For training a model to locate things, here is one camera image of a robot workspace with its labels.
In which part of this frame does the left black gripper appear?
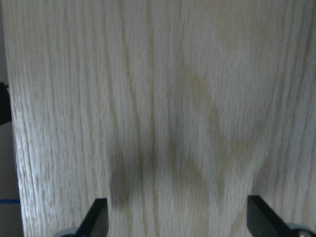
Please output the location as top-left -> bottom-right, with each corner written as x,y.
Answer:
0,82 -> 12,125

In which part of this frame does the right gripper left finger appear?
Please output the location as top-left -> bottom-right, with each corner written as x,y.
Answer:
75,198 -> 109,237

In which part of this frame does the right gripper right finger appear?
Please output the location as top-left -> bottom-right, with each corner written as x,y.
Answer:
246,196 -> 298,237

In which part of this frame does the wooden drawer cabinet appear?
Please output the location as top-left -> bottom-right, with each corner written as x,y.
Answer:
1,0 -> 316,237

